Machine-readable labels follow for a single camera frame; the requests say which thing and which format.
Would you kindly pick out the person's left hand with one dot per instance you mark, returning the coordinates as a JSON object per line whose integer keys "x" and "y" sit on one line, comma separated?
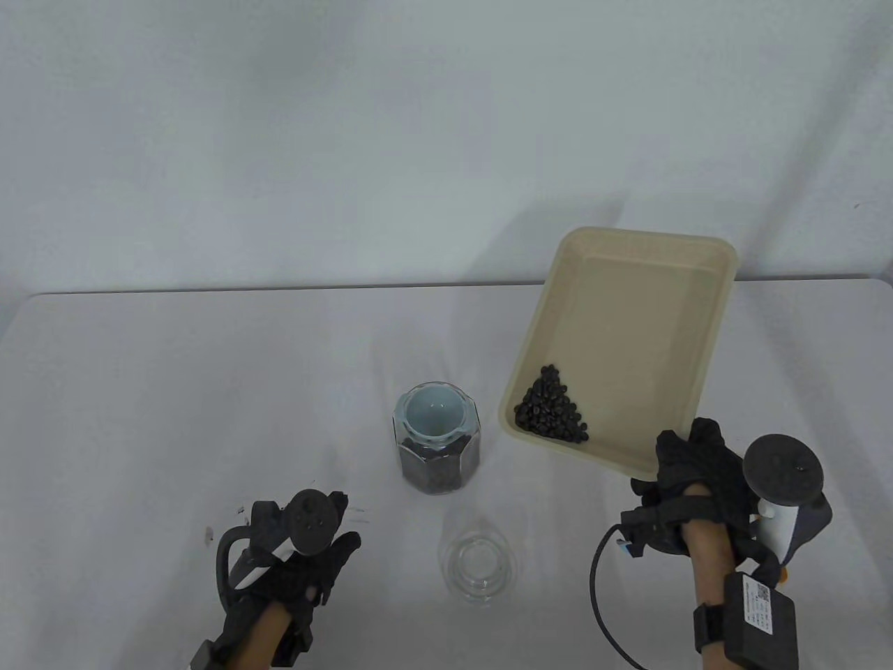
{"x": 314, "y": 572}

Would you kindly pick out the person's right hand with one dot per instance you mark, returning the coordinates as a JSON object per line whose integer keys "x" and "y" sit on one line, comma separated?
{"x": 704, "y": 474}

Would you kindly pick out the group of dark coffee beans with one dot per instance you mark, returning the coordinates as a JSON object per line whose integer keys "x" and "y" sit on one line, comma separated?
{"x": 439, "y": 471}
{"x": 551, "y": 408}

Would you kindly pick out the clear glass jar lid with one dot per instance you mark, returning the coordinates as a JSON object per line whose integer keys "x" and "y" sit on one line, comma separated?
{"x": 478, "y": 565}

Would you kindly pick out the beige baking tray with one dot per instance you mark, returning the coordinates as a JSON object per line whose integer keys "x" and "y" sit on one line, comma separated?
{"x": 628, "y": 328}

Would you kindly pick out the clear glass jar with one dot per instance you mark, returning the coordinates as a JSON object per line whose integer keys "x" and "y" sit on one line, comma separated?
{"x": 439, "y": 460}

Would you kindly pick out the light blue funnel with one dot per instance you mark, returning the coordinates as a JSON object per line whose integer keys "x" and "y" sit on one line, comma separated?
{"x": 432, "y": 412}

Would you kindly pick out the person's left forearm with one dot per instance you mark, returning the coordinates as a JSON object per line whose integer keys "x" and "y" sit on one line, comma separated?
{"x": 254, "y": 642}

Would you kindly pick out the person's right forearm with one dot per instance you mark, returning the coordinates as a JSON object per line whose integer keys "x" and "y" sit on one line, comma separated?
{"x": 711, "y": 579}

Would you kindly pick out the black left hand controller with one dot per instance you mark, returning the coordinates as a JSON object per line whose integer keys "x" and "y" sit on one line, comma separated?
{"x": 310, "y": 523}

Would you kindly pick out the black hand controller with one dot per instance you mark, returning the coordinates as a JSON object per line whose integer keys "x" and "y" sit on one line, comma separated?
{"x": 781, "y": 467}
{"x": 310, "y": 523}

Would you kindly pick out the black right hand controller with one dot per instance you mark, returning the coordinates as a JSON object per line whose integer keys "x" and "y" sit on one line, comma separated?
{"x": 781, "y": 467}

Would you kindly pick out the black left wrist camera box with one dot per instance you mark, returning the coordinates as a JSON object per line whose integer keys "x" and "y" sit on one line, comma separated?
{"x": 206, "y": 656}

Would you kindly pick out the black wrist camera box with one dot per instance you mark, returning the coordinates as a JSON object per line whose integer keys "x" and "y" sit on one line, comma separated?
{"x": 206, "y": 656}
{"x": 760, "y": 621}

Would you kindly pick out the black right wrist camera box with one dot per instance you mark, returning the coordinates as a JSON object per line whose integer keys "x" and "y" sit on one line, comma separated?
{"x": 760, "y": 621}

